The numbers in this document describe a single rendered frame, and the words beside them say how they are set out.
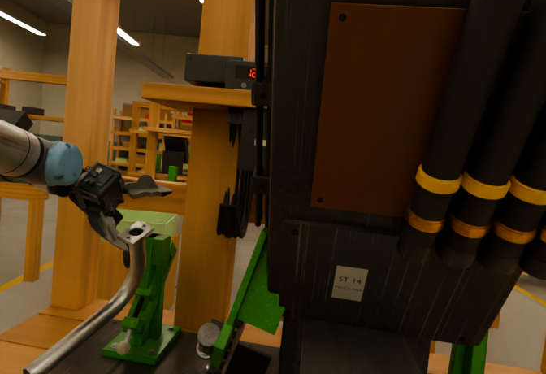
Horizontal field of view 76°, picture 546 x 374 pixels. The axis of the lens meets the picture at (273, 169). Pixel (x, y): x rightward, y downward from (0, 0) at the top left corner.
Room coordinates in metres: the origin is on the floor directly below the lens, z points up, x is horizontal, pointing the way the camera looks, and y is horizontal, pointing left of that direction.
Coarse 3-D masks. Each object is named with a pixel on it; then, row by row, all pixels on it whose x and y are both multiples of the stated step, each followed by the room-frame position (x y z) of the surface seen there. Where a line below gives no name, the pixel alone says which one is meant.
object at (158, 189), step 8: (144, 176) 0.70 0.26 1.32; (128, 184) 0.70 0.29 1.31; (136, 184) 0.71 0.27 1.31; (144, 184) 0.71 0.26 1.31; (152, 184) 0.72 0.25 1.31; (128, 192) 0.71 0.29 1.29; (136, 192) 0.72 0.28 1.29; (144, 192) 0.72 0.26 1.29; (152, 192) 0.72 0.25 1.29; (160, 192) 0.73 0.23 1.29; (168, 192) 0.73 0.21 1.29
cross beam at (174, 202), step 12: (132, 180) 1.08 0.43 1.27; (156, 180) 1.09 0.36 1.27; (180, 192) 1.06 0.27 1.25; (120, 204) 1.08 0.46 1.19; (132, 204) 1.07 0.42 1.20; (144, 204) 1.07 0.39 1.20; (156, 204) 1.07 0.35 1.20; (168, 204) 1.06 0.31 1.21; (180, 204) 1.06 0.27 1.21; (252, 204) 1.03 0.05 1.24; (264, 204) 1.02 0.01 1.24; (252, 216) 1.03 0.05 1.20; (264, 216) 1.02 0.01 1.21
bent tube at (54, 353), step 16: (144, 224) 0.67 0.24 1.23; (128, 240) 0.63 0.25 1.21; (144, 240) 0.66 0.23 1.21; (144, 256) 0.68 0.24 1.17; (128, 272) 0.68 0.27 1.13; (128, 288) 0.67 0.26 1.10; (112, 304) 0.65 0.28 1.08; (96, 320) 0.62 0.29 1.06; (80, 336) 0.59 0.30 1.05; (48, 352) 0.55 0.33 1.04; (64, 352) 0.56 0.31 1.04; (32, 368) 0.52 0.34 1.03; (48, 368) 0.54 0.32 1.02
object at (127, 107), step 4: (124, 104) 10.53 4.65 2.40; (128, 104) 10.53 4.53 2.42; (124, 108) 10.53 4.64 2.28; (128, 108) 10.53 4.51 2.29; (144, 108) 10.53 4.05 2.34; (124, 112) 10.53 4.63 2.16; (128, 112) 10.53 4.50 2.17; (144, 112) 10.53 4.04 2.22; (148, 112) 10.53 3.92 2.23; (164, 112) 10.53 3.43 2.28; (168, 112) 10.53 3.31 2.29; (140, 116) 10.53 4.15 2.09; (144, 116) 10.53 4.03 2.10; (124, 120) 10.53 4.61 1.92; (128, 120) 10.53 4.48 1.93; (124, 124) 10.53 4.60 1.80; (128, 124) 10.53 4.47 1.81; (140, 124) 10.53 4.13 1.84; (144, 124) 10.53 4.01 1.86; (160, 124) 10.53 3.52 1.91; (168, 124) 10.53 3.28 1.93; (124, 128) 10.53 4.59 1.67; (128, 128) 10.53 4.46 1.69; (124, 136) 10.53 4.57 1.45; (128, 136) 10.53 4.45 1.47
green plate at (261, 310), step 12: (264, 228) 0.57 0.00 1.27; (264, 240) 0.56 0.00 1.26; (264, 252) 0.57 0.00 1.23; (252, 264) 0.56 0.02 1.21; (264, 264) 0.57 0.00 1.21; (252, 276) 0.57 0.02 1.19; (264, 276) 0.57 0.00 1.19; (240, 288) 0.56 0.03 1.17; (252, 288) 0.57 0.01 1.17; (264, 288) 0.57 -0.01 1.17; (240, 300) 0.56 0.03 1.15; (252, 300) 0.57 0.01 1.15; (264, 300) 0.57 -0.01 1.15; (276, 300) 0.56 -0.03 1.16; (240, 312) 0.57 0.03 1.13; (252, 312) 0.57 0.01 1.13; (264, 312) 0.57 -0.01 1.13; (276, 312) 0.56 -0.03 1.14; (228, 324) 0.56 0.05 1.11; (252, 324) 0.57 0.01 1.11; (264, 324) 0.57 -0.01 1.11; (276, 324) 0.56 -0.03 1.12
